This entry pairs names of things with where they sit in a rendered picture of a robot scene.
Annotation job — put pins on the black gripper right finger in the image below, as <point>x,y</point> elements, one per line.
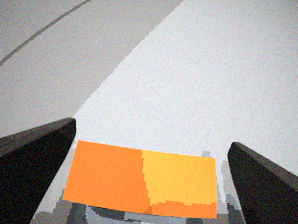
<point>268,194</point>

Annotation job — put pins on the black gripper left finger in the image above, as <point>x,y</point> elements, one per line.
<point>28,162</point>

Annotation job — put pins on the orange block with dark square face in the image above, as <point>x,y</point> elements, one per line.
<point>156,183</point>

